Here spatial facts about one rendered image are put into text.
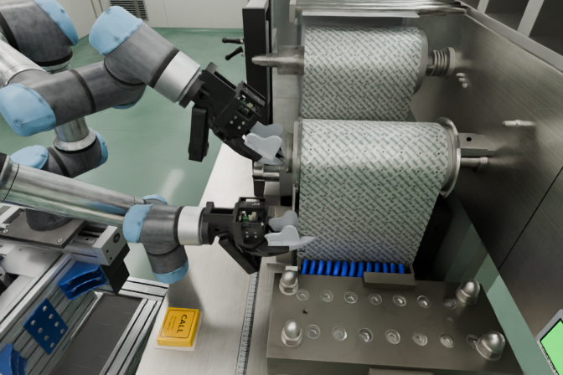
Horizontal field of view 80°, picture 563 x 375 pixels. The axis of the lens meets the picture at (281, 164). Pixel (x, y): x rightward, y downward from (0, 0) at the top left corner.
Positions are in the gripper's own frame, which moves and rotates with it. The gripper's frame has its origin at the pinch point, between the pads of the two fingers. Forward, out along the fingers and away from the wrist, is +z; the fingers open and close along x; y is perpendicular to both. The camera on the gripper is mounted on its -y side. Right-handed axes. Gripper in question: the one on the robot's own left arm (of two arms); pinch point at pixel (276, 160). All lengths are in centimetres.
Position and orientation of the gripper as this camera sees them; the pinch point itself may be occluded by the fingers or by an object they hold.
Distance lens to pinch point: 62.7
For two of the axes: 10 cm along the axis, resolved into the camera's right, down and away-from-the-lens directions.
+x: 0.6, -5.9, 8.0
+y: 6.4, -6.0, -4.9
